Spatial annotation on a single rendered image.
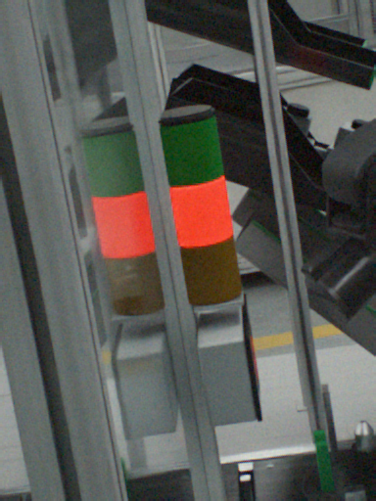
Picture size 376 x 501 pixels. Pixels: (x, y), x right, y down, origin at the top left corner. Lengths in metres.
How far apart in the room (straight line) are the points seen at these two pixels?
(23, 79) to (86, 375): 0.10
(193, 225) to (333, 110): 4.33
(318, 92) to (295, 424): 3.59
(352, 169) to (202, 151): 0.21
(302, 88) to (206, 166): 4.29
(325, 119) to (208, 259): 4.32
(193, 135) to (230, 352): 0.17
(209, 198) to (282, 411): 0.88
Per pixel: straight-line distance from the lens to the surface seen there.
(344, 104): 5.34
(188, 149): 1.00
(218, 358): 1.01
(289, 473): 1.41
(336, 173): 1.19
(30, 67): 0.43
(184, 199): 1.01
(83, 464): 0.46
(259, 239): 1.48
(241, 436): 1.79
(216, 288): 1.03
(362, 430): 1.30
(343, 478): 1.34
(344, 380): 1.94
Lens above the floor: 1.57
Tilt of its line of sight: 15 degrees down
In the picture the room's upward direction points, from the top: 9 degrees counter-clockwise
